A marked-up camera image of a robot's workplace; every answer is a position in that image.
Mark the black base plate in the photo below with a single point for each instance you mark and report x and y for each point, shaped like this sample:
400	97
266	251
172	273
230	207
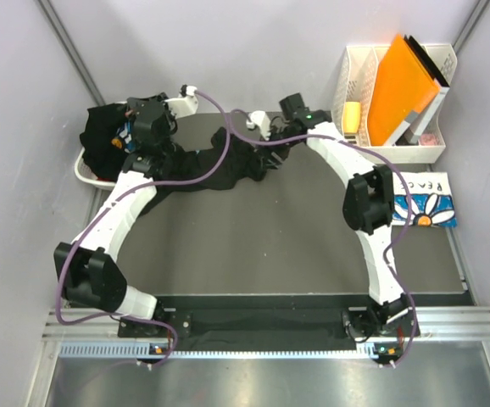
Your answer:
262	322

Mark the white file organizer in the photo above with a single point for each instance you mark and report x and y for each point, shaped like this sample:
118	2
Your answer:
356	82

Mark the pink small item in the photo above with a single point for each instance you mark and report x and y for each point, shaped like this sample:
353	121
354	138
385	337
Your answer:
428	139

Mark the orange folder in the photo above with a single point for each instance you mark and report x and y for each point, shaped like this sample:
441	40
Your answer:
402	85

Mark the grey cable duct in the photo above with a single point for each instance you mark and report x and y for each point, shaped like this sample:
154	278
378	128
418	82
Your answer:
153	351

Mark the white laundry basket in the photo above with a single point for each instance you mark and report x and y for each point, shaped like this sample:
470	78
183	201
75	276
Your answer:
83	172

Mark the black brushstroke print t-shirt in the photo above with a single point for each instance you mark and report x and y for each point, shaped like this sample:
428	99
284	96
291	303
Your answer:
231	160

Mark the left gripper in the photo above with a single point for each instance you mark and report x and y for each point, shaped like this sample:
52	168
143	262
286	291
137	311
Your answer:
169	114

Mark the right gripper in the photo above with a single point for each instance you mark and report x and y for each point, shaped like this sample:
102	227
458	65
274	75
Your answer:
268	159

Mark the white grey binder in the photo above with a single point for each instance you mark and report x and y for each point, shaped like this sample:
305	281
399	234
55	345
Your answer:
415	124

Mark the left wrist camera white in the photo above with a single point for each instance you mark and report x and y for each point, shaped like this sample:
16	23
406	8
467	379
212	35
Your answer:
185	104

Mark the dark grey table mat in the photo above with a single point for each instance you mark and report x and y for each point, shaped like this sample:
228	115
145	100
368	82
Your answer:
282	235

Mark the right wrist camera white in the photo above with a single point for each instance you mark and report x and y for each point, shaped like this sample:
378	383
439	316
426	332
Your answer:
259	120

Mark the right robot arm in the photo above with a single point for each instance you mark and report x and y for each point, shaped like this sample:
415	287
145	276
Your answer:
368	205

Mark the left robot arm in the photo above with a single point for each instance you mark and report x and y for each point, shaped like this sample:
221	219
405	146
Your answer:
87	268

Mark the black folder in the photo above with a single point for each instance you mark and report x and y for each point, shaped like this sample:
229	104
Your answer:
426	61

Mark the aluminium frame rail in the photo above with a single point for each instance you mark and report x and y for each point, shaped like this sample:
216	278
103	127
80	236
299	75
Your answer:
452	323

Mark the black daisy print t-shirt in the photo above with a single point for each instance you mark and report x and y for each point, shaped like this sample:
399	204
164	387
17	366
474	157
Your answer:
107	140

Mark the yellow sponge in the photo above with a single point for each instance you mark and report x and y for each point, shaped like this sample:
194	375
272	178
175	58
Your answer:
351	117

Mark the folded white daisy t-shirt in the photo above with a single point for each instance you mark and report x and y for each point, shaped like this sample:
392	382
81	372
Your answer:
427	199

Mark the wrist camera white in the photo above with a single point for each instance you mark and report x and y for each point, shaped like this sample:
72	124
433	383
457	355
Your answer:
259	120
185	104

